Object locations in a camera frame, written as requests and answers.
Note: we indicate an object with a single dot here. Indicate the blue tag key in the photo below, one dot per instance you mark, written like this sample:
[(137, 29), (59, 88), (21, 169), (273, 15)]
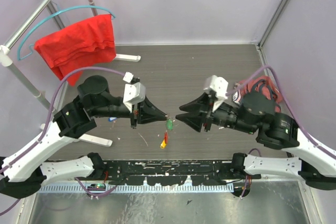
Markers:
[(111, 119)]

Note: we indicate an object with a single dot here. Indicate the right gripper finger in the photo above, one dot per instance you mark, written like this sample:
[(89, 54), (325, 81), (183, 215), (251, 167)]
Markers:
[(194, 121), (195, 105)]

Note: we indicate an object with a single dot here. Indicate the red cloth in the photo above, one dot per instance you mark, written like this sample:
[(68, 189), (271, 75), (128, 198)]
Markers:
[(82, 44)]

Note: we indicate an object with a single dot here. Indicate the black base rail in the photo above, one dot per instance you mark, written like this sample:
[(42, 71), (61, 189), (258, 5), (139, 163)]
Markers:
[(170, 172)]

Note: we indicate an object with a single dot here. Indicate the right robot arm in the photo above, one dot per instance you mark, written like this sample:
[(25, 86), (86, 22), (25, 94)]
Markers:
[(311, 160)]

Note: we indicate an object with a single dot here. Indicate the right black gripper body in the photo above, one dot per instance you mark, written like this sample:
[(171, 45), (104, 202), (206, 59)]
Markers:
[(224, 115)]

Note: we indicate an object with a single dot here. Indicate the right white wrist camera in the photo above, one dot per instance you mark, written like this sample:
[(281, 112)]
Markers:
[(216, 87)]

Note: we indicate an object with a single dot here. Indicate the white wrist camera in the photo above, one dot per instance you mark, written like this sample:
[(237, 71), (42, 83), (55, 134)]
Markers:
[(134, 91), (216, 87)]

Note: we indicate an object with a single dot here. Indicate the reddish shirt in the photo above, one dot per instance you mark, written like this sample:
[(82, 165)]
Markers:
[(263, 85)]

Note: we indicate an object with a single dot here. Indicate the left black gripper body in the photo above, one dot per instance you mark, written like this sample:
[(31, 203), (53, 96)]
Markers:
[(122, 110)]

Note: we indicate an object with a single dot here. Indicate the yellow tag key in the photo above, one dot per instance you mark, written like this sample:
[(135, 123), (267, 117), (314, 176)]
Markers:
[(164, 143)]

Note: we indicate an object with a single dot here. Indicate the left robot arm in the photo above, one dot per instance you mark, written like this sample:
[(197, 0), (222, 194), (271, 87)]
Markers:
[(26, 171)]

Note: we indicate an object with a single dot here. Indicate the metal key holder red handle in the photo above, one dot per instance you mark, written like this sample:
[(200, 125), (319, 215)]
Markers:
[(166, 132)]

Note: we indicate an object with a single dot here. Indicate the green tag key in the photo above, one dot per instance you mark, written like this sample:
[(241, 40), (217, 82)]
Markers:
[(169, 124)]

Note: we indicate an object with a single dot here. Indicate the teal clothes hanger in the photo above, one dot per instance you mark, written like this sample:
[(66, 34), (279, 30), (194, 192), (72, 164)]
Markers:
[(94, 7)]

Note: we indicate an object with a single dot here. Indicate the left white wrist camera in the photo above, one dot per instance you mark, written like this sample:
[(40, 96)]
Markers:
[(134, 91)]

